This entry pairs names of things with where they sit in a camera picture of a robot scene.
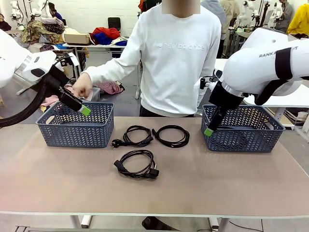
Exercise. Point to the person's right hand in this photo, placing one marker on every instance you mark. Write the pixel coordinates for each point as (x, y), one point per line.
(83, 84)

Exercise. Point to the person's right forearm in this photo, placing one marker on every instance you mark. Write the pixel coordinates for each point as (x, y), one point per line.
(106, 68)

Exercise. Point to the background person in dark top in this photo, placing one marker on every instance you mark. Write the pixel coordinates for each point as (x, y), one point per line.
(4, 24)

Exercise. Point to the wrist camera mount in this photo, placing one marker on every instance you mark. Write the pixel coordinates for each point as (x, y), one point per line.
(74, 61)
(198, 84)

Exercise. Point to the blue-grey perforated plastic basket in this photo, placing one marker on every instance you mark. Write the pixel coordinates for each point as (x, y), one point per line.
(77, 135)
(241, 141)

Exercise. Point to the background person in blue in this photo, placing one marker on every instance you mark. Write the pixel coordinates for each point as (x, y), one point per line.
(56, 14)

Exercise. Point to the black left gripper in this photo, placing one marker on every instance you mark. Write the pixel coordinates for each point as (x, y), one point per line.
(68, 99)

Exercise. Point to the background person in grey hoodie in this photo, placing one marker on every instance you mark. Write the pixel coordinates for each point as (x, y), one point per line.
(220, 14)

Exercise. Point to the red and blue clothes pile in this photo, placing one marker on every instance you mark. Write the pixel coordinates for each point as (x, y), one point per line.
(106, 33)

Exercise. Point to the background person in yellow jacket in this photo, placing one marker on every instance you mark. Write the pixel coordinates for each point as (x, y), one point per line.
(300, 21)

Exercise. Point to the checked clothes on floor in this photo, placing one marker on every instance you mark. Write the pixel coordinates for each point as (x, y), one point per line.
(111, 87)

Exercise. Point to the person in white sweatshirt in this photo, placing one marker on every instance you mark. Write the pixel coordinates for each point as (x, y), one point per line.
(178, 60)

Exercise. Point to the white background table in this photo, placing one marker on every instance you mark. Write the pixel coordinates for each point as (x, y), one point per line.
(96, 46)

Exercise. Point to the black object under table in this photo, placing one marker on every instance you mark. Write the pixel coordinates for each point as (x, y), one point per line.
(157, 223)

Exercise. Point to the white table leg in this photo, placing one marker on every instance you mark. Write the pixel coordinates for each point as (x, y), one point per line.
(217, 223)
(85, 221)

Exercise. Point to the pile of patterned clothes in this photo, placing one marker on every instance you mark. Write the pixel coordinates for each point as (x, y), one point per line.
(41, 31)

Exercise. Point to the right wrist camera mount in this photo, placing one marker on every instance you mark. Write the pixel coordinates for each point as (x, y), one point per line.
(198, 84)

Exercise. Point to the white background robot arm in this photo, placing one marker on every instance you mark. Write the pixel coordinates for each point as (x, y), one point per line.
(246, 12)
(275, 13)
(44, 9)
(15, 7)

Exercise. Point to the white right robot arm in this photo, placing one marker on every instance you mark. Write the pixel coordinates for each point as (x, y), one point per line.
(248, 65)

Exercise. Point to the black office chair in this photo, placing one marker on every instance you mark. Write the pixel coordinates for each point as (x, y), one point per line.
(114, 23)

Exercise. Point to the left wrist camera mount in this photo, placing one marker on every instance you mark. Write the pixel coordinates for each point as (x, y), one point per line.
(74, 61)

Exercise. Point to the background person in beige jacket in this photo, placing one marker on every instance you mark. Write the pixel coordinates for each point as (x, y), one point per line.
(233, 12)

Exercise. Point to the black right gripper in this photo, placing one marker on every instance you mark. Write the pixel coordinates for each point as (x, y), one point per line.
(225, 96)

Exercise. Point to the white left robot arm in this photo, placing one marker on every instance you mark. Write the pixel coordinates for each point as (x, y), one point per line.
(14, 62)

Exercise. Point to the beige cardboard box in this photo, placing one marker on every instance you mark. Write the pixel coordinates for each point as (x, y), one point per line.
(76, 38)

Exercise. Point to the black tripod pole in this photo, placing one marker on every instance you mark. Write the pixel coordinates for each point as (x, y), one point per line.
(264, 14)

